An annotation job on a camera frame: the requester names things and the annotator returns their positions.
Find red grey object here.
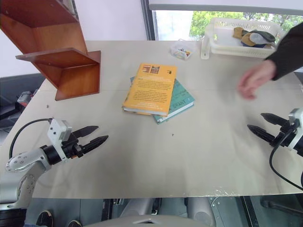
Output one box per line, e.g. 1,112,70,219
17,90,36,107

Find dark window frame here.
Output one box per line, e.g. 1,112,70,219
140,0,160,42

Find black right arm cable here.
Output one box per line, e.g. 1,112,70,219
269,132,303,191

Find teal book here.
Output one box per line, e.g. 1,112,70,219
129,76,196,125

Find mustard yellow sock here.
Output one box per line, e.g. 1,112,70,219
232,26,254,47

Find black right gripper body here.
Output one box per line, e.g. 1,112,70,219
272,122,298,149

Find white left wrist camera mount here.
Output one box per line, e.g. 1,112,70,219
46,119,73,164

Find white plastic basket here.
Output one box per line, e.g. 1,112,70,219
205,17,285,59

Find black sofa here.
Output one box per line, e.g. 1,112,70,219
0,72,46,144

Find black chair base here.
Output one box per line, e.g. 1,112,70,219
259,196,303,214

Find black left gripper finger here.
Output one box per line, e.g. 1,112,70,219
81,135,109,153
71,125,99,139

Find small clear plastic container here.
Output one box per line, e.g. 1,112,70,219
169,39,197,61

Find grey green sock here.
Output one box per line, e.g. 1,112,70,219
250,29,277,49

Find person's bare hand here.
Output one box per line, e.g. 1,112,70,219
238,59,277,100

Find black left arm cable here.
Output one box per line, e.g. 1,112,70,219
9,117,53,159

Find silver robot body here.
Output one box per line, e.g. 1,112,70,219
84,196,217,227

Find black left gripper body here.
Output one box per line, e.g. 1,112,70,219
62,136,85,159

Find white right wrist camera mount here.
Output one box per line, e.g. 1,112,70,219
288,108,303,152

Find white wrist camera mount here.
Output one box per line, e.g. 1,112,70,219
288,108,303,152
46,119,73,164

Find grey roller blind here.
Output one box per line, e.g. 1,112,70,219
149,0,303,12

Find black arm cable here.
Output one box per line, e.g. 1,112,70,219
9,117,53,159
269,132,303,191

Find yellow book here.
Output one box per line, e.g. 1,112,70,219
122,62,178,117

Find wooden shelf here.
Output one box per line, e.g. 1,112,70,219
0,0,102,102

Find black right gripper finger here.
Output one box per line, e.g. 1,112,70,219
247,124,277,144
260,113,291,128

